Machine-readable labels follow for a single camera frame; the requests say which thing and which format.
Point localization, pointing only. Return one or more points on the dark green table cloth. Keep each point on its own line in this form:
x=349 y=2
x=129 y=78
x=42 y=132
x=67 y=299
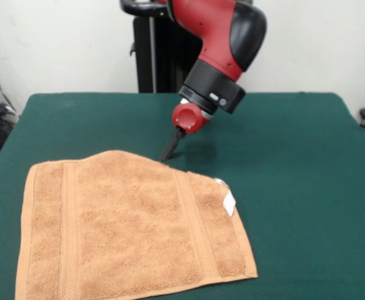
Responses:
x=295 y=187

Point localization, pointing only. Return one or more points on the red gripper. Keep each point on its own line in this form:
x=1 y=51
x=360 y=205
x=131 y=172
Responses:
x=188 y=118

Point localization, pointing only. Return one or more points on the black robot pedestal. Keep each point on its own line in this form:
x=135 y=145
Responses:
x=163 y=56

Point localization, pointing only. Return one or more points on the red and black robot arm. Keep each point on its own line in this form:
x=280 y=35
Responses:
x=223 y=37

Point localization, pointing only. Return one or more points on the tan terry towel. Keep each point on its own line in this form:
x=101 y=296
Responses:
x=123 y=234

